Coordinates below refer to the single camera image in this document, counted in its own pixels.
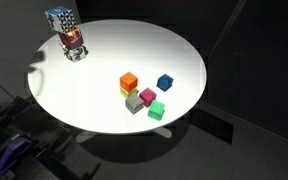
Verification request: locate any green block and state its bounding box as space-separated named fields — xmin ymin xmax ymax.
xmin=147 ymin=100 xmax=166 ymax=121

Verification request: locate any yellow-green block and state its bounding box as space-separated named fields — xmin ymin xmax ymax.
xmin=119 ymin=86 xmax=139 ymax=99

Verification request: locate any orange block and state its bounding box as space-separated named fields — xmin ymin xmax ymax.
xmin=119 ymin=71 xmax=139 ymax=93

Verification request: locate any white table pedestal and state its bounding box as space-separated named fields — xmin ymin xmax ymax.
xmin=75 ymin=126 xmax=174 ymax=144

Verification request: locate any black equipment with purple lights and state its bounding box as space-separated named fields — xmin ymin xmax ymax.
xmin=0 ymin=94 xmax=102 ymax=180

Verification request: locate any magenta block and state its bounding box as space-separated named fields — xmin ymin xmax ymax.
xmin=139 ymin=87 xmax=158 ymax=108

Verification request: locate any white green black cube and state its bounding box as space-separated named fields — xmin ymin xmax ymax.
xmin=62 ymin=44 xmax=89 ymax=63

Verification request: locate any red and purple cube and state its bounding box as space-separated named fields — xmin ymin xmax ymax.
xmin=59 ymin=27 xmax=84 ymax=49

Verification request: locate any blue-topped triangle-pattern cube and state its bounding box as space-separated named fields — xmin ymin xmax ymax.
xmin=44 ymin=6 xmax=76 ymax=34

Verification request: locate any grey block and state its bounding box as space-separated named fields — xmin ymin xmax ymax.
xmin=125 ymin=93 xmax=144 ymax=115

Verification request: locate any purple clamp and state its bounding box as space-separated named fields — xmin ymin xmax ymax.
xmin=0 ymin=136 xmax=35 ymax=174

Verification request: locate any blue block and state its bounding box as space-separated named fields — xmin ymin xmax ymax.
xmin=156 ymin=73 xmax=174 ymax=92

